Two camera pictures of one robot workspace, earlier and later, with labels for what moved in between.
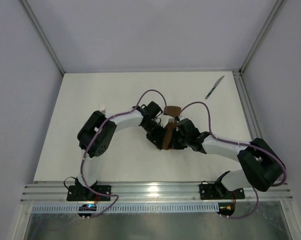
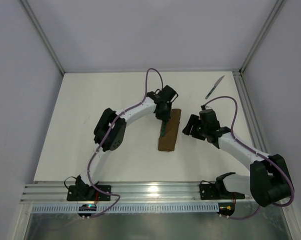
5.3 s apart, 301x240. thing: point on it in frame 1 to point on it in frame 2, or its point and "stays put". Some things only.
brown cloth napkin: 172,111 stays put
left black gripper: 157,136 to 164,115
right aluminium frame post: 275,11 stays put
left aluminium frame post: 30,12 stays put
